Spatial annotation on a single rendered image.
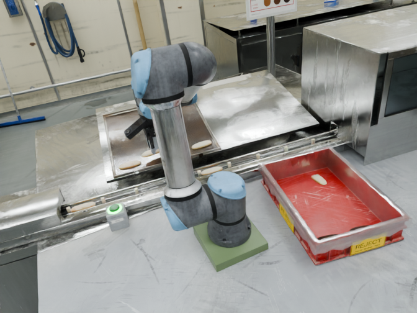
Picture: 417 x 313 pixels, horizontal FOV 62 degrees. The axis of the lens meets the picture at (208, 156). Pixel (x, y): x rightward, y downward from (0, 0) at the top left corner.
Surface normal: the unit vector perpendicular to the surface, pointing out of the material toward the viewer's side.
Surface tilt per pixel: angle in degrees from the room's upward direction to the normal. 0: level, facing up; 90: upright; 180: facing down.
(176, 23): 90
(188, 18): 90
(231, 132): 10
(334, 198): 0
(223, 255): 4
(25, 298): 90
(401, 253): 0
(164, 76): 81
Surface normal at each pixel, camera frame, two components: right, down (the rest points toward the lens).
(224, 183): 0.05, -0.84
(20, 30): 0.30, 0.48
